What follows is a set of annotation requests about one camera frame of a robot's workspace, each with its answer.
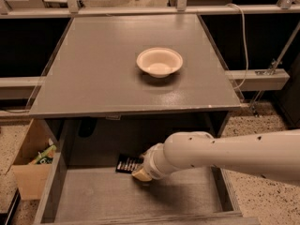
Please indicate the green snack package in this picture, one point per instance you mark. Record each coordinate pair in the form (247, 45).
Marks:
(44, 157)

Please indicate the black rxbar chocolate bar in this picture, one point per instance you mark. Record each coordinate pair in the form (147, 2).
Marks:
(127, 164)

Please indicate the white paper bowl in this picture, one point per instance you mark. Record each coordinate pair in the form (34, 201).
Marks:
(159, 62)

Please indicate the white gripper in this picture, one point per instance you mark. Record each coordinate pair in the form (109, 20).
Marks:
(150, 164)

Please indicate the cardboard box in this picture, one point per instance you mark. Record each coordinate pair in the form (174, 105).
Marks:
(31, 176)

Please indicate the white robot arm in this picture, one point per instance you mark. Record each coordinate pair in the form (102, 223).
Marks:
(274, 156)

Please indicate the grey cabinet with counter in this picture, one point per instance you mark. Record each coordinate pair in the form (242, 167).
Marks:
(95, 75)

